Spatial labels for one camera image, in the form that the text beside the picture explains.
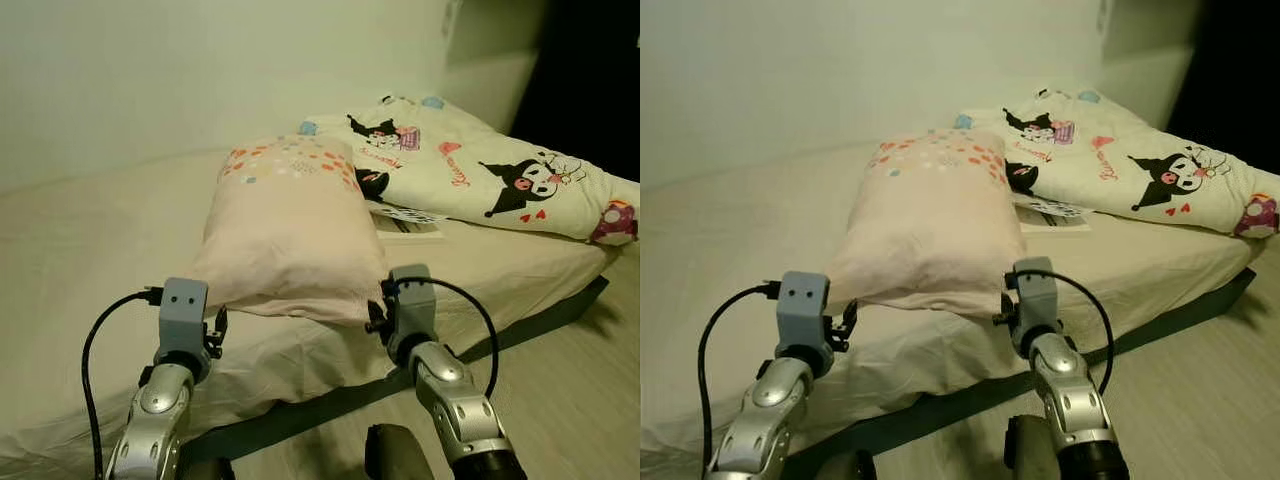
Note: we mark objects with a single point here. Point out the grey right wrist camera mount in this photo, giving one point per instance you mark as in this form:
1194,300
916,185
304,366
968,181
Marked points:
412,300
1035,295

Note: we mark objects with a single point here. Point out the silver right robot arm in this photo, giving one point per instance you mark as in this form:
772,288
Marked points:
1070,390
450,390

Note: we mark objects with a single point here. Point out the pink pillow with coloured dots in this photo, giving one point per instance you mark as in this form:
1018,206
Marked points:
925,235
285,240

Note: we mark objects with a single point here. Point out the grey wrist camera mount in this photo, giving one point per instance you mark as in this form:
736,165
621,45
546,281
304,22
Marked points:
1035,295
803,305
184,310
412,300

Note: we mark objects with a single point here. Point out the grey robot leg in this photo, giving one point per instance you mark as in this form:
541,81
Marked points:
395,455
1028,450
845,466
208,470

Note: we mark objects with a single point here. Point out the grey robot right leg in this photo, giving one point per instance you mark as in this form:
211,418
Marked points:
395,455
1028,450

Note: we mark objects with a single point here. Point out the white book with blue letters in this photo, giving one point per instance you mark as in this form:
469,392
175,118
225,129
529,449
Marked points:
410,222
1055,215

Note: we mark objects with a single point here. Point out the bed with beige sheet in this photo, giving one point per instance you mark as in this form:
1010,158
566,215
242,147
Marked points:
760,240
120,240

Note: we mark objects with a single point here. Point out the white Kuromi print blanket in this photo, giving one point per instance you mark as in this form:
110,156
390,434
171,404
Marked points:
1120,160
470,165

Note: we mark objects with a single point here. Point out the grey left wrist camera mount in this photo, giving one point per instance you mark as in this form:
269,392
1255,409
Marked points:
803,305
184,310

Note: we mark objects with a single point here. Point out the grey robot left leg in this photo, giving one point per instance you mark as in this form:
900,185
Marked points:
208,470
845,466

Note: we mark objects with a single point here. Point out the white cabinet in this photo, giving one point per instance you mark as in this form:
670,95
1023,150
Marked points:
490,90
1145,85

